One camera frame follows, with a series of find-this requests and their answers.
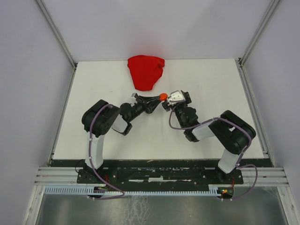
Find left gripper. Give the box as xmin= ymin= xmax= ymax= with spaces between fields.
xmin=128 ymin=95 xmax=162 ymax=122

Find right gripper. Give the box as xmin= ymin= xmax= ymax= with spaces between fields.
xmin=162 ymin=91 xmax=192 ymax=129

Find orange earbud charging case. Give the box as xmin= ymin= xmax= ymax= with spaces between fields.
xmin=159 ymin=93 xmax=168 ymax=101

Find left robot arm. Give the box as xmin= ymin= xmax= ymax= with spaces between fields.
xmin=82 ymin=93 xmax=167 ymax=183

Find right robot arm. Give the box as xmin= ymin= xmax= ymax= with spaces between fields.
xmin=159 ymin=90 xmax=256 ymax=183

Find red cloth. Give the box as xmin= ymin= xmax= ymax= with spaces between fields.
xmin=127 ymin=55 xmax=165 ymax=91

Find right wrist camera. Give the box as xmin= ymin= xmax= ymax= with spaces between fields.
xmin=166 ymin=90 xmax=186 ymax=105

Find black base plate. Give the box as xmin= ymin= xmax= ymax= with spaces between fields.
xmin=77 ymin=159 xmax=244 ymax=188

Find aluminium front rail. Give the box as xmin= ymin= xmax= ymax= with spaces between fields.
xmin=34 ymin=167 xmax=289 ymax=187

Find white cable duct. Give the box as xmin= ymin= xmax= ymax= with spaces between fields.
xmin=44 ymin=185 xmax=221 ymax=197

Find left aluminium frame post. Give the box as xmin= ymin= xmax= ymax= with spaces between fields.
xmin=34 ymin=0 xmax=77 ymax=68

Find aluminium frame post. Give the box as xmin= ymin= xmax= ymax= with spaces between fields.
xmin=34 ymin=0 xmax=77 ymax=68
xmin=239 ymin=0 xmax=282 ymax=67

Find right aluminium frame post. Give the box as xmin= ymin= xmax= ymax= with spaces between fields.
xmin=239 ymin=0 xmax=282 ymax=67

